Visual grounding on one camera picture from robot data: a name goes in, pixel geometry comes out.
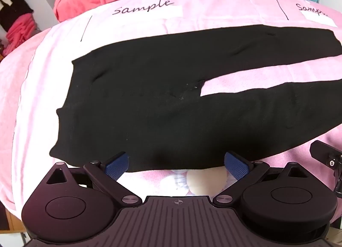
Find black pants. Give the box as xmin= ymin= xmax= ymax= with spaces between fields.
xmin=49 ymin=24 xmax=342 ymax=174

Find pink printed blanket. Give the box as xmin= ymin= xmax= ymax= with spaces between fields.
xmin=0 ymin=0 xmax=342 ymax=210

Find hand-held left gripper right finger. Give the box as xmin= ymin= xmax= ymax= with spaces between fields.
xmin=212 ymin=151 xmax=310 ymax=207

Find dark hanging clothes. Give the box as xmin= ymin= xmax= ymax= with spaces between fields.
xmin=0 ymin=0 xmax=65 ymax=32

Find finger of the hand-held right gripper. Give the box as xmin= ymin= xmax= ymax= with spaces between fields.
xmin=311 ymin=141 xmax=342 ymax=169

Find pile of pink clothes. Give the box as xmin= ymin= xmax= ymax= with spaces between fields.
xmin=5 ymin=13 xmax=42 ymax=56

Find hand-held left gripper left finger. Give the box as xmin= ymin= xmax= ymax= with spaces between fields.
xmin=45 ymin=151 xmax=142 ymax=207

